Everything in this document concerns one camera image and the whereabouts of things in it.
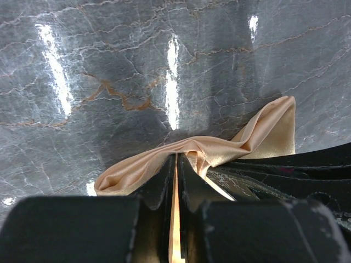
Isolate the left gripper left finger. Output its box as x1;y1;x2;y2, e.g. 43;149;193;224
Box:
131;155;176;263

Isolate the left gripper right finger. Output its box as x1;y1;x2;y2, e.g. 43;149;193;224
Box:
177;154;235;262

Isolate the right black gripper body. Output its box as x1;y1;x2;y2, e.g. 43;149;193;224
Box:
207;144;350;227

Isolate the peach cloth napkin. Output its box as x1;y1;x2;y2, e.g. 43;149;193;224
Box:
94;96;296;262

